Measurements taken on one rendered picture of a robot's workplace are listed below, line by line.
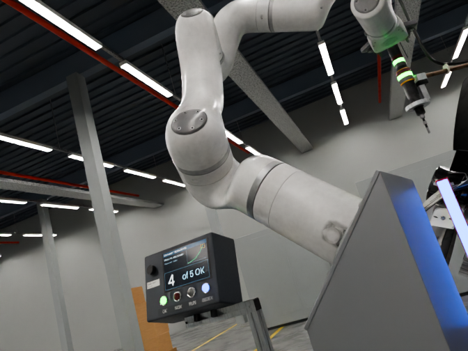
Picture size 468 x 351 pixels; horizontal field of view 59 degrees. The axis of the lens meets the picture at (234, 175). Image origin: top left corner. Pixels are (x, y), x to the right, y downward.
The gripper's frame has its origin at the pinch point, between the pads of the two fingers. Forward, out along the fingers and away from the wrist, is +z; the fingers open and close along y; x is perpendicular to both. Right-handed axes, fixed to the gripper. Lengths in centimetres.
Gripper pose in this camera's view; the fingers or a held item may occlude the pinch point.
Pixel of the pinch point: (392, 44)
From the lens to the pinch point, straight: 141.0
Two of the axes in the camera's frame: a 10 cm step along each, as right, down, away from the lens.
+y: 8.1, -3.6, -4.7
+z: 5.2, 0.6, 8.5
